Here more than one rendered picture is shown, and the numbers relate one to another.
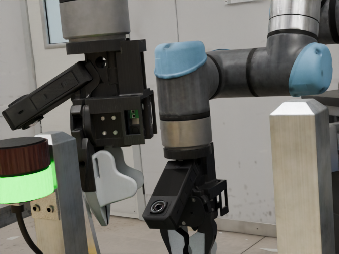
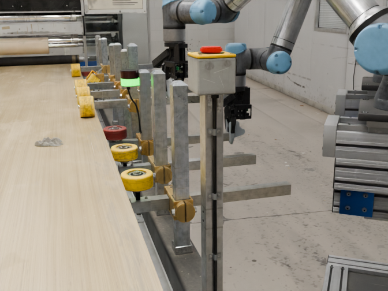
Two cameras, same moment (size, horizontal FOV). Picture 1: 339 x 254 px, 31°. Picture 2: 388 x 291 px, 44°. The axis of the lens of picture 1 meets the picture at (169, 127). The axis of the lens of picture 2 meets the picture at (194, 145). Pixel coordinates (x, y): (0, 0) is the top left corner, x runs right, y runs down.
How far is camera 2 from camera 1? 1.21 m
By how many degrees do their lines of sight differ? 43
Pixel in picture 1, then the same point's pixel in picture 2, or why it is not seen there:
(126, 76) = (175, 55)
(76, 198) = (148, 90)
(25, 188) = (125, 82)
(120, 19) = (175, 36)
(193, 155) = not seen: hidden behind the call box
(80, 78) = (166, 54)
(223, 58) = (258, 52)
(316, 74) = (272, 65)
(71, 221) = (144, 96)
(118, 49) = (174, 46)
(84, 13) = (164, 33)
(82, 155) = not seen: hidden behind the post
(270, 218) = not seen: outside the picture
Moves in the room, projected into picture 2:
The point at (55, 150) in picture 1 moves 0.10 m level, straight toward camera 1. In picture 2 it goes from (140, 74) to (120, 78)
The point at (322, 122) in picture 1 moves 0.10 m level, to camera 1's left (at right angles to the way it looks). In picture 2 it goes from (159, 76) to (135, 74)
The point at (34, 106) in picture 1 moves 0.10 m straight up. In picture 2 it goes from (157, 60) to (156, 31)
